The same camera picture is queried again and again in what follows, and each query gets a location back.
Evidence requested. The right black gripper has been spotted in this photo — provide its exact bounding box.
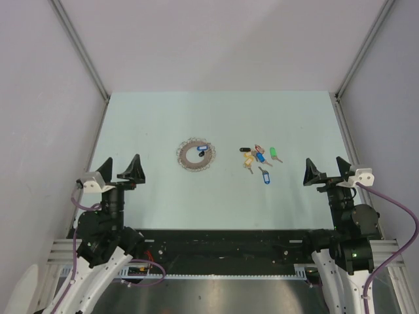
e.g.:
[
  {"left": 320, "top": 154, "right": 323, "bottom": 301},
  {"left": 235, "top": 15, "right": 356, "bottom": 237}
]
[{"left": 302, "top": 156, "right": 353, "bottom": 230}]

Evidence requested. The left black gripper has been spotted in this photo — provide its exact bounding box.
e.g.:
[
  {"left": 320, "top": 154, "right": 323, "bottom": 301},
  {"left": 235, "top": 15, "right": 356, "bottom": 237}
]
[{"left": 97, "top": 153, "right": 145, "bottom": 230}]

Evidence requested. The blue key tag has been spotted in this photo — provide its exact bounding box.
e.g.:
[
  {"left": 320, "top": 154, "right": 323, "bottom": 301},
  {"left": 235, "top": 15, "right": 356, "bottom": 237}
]
[
  {"left": 258, "top": 166, "right": 270, "bottom": 184},
  {"left": 256, "top": 152, "right": 272, "bottom": 167}
]

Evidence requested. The metal disc with keyrings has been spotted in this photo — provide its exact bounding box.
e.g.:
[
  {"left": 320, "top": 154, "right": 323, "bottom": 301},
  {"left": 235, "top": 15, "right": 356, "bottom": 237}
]
[{"left": 176, "top": 137, "right": 216, "bottom": 172}]

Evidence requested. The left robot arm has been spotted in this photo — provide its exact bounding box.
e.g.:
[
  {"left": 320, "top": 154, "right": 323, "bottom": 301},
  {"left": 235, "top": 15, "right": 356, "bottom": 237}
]
[{"left": 42, "top": 154, "right": 146, "bottom": 313}]

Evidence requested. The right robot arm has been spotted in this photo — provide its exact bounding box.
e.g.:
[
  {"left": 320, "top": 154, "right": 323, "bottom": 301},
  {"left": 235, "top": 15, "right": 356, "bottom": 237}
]
[{"left": 302, "top": 157, "right": 380, "bottom": 313}]

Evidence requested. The green key tag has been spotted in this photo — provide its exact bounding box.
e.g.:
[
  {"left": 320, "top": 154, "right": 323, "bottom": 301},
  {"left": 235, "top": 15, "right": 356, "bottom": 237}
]
[{"left": 270, "top": 147, "right": 283, "bottom": 163}]

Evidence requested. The yellow key tag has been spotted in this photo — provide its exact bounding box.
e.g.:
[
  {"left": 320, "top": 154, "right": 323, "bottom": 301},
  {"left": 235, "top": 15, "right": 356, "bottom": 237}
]
[{"left": 243, "top": 156, "right": 254, "bottom": 174}]

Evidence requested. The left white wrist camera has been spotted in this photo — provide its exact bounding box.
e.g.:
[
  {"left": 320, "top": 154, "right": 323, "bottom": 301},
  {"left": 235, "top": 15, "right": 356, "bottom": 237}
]
[{"left": 76, "top": 171, "right": 115, "bottom": 194}]

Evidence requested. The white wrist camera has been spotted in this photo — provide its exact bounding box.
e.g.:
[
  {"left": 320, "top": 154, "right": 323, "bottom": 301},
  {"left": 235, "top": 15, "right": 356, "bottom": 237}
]
[
  {"left": 76, "top": 171, "right": 115, "bottom": 194},
  {"left": 344, "top": 165, "right": 374, "bottom": 188}
]

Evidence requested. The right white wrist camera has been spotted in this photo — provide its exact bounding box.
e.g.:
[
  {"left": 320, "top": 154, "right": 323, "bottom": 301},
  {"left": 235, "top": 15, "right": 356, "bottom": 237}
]
[{"left": 344, "top": 165, "right": 374, "bottom": 188}]

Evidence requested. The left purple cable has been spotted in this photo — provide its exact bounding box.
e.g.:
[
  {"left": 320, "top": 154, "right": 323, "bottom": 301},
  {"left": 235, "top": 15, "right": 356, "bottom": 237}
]
[{"left": 48, "top": 186, "right": 166, "bottom": 314}]

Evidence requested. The right aluminium corner post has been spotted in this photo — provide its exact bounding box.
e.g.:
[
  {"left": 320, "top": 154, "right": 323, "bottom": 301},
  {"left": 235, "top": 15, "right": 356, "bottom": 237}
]
[{"left": 334, "top": 0, "right": 397, "bottom": 99}]

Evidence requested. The aluminium corner post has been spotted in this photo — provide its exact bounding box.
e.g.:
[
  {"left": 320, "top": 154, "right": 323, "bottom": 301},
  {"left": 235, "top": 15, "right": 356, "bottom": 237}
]
[
  {"left": 334, "top": 0, "right": 397, "bottom": 99},
  {"left": 48, "top": 0, "right": 111, "bottom": 104}
]

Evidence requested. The aluminium frame crossbar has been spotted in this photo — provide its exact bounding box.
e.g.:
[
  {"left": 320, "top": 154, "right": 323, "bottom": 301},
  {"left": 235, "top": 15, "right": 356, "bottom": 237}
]
[{"left": 46, "top": 239, "right": 73, "bottom": 265}]

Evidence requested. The white cable duct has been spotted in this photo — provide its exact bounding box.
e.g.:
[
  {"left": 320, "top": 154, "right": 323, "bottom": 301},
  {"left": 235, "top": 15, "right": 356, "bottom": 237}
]
[{"left": 115, "top": 266, "right": 307, "bottom": 281}]

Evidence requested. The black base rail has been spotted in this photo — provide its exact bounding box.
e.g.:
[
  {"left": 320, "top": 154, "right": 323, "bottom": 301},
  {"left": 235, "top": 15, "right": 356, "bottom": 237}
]
[{"left": 133, "top": 230, "right": 312, "bottom": 267}]

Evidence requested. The left aluminium corner post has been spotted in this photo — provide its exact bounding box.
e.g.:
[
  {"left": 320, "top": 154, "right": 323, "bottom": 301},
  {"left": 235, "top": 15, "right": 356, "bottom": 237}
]
[{"left": 48, "top": 0, "right": 111, "bottom": 104}]

